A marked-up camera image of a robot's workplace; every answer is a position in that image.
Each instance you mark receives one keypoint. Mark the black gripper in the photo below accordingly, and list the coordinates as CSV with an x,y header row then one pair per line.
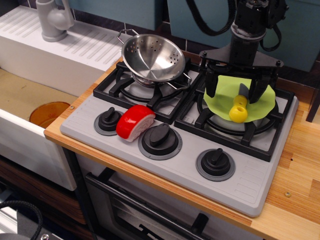
x,y
240,57

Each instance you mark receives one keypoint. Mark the yellow handled toy knife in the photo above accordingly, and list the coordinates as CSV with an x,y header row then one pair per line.
x,y
238,113

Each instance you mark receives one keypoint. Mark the red white cheese wedge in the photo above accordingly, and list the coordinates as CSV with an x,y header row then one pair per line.
x,y
135,121

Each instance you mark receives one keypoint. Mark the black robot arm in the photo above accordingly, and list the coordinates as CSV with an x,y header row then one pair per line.
x,y
253,15

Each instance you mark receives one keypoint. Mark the green plastic plate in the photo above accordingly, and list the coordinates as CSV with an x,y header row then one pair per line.
x,y
231,100

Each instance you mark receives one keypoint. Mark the black right burner grate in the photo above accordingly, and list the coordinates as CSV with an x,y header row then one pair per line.
x,y
207,119

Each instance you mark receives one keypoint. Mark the black burner grate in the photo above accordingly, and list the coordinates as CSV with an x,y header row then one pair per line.
x,y
166,99
207,119

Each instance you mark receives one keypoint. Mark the black left burner grate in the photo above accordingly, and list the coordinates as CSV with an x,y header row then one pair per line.
x,y
166,99

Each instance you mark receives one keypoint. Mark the steel colander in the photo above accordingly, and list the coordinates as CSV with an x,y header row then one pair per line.
x,y
153,59

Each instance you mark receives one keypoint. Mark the black right stove knob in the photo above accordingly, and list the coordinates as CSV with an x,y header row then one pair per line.
x,y
215,165

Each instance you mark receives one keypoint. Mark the black stove knob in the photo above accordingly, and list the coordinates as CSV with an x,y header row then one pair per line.
x,y
215,165
105,124
160,142

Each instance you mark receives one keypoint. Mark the black middle stove knob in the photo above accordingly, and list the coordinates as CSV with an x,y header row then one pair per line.
x,y
160,142

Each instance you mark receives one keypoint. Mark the grey toy stove top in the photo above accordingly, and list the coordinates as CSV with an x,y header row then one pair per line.
x,y
245,191

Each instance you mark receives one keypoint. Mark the black left stove knob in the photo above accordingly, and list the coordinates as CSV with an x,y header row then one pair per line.
x,y
105,124

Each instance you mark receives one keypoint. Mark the toy oven door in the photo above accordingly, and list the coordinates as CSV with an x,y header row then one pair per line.
x,y
132,218

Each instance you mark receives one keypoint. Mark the grey toy faucet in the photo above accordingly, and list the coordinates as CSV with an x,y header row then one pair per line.
x,y
54,22

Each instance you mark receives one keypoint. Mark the orange plastic bowl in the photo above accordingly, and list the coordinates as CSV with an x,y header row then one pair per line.
x,y
45,114

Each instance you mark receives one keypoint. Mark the white toy sink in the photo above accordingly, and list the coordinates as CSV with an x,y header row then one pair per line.
x,y
34,72

